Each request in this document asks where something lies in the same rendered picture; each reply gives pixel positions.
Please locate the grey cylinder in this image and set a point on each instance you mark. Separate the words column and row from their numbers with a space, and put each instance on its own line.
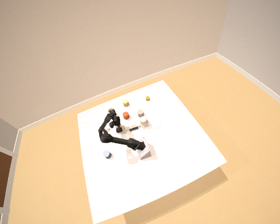
column 107, row 154

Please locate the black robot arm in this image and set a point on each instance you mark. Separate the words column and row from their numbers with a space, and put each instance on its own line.
column 105, row 137

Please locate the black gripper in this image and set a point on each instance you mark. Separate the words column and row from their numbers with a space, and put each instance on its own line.
column 119, row 129

